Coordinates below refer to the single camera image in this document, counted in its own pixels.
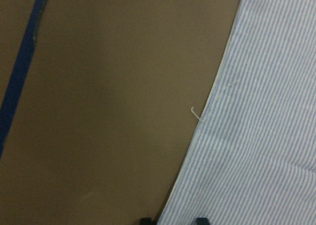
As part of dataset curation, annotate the light blue striped shirt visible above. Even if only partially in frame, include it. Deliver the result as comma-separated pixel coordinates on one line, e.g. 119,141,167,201
158,0,316,225

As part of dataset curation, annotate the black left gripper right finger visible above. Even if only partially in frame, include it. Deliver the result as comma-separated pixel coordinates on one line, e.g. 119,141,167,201
196,218,209,225

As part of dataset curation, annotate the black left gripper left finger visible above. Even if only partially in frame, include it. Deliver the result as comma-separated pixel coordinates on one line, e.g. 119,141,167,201
140,218,152,225

